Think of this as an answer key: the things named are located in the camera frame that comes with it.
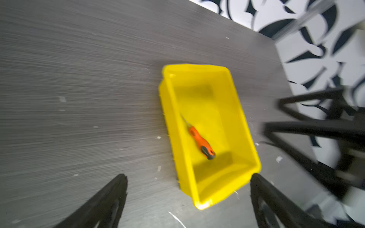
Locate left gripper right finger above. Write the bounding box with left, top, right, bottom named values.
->
left=250, top=173, right=322, bottom=228

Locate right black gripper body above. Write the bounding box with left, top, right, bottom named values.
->
left=334, top=105, right=365, bottom=200

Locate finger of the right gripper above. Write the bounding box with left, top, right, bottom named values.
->
left=278, top=87, right=345, bottom=121
left=263, top=121, right=349, bottom=197

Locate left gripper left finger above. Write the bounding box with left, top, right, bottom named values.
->
left=55, top=174, right=128, bottom=228

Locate orange black screwdriver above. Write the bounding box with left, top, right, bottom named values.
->
left=181, top=116, right=216, bottom=160

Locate yellow plastic bin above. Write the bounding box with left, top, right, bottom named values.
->
left=159, top=64, right=261, bottom=210

